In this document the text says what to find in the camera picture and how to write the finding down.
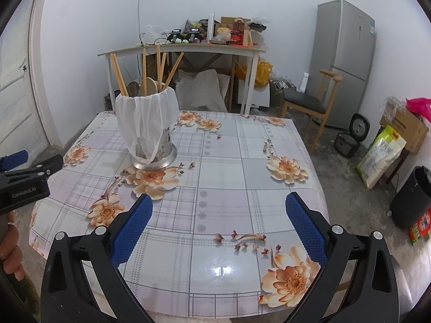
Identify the white door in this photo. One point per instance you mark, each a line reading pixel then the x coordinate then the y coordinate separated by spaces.
pixel 20 124

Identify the person's left hand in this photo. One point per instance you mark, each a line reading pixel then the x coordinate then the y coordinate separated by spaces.
pixel 10 252

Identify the wooden chair black seat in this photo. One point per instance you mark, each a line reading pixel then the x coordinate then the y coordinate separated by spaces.
pixel 312 106

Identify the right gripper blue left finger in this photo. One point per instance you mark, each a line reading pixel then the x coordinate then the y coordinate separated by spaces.
pixel 128 227

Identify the black rice cooker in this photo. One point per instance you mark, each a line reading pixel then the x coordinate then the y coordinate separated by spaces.
pixel 348 143

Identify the clutter on side table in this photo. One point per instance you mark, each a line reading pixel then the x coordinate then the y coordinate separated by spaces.
pixel 235 31

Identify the wooden chopstick two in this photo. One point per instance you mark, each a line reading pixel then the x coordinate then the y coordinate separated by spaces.
pixel 143 87

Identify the white ceramic spoon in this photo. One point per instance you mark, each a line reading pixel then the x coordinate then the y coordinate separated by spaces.
pixel 151 86

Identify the yellow plastic bag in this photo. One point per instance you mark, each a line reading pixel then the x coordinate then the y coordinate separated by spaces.
pixel 263 72

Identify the white mesh cloth cover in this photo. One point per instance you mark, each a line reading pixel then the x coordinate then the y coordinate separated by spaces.
pixel 142 120

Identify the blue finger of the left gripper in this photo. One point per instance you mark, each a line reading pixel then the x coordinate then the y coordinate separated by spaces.
pixel 10 162

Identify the black trash bin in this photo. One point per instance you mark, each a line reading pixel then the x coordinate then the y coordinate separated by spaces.
pixel 413 199

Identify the wooden chopstick five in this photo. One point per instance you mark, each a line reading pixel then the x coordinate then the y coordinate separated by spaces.
pixel 173 70

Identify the floral plastic tablecloth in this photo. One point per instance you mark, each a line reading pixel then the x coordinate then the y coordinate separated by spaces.
pixel 220 224

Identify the wooden chopstick one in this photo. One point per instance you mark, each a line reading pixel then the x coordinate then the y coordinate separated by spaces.
pixel 118 75

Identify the steel utensil holder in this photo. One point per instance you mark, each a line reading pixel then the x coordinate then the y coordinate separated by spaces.
pixel 166 154

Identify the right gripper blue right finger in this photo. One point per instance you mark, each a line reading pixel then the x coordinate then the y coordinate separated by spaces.
pixel 310 227

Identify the steel spoon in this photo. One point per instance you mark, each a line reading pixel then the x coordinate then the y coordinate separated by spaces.
pixel 133 89

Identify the white sack under table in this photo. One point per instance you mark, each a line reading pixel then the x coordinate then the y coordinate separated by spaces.
pixel 203 91

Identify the red snack packet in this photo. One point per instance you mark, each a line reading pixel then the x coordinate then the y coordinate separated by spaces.
pixel 421 228

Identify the yellow green rice bag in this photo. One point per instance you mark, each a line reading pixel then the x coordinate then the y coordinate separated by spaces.
pixel 385 149

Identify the white side table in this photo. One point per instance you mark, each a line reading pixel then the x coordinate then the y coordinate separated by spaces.
pixel 251 54

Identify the wooden chopstick four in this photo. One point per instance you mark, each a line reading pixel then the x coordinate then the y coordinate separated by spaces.
pixel 161 71

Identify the silver refrigerator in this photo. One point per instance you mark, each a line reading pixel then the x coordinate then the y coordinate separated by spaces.
pixel 344 43

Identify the cardboard box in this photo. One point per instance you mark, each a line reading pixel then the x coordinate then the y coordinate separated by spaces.
pixel 410 127

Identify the pink plastic bag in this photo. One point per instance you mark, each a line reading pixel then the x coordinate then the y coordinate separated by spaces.
pixel 420 106

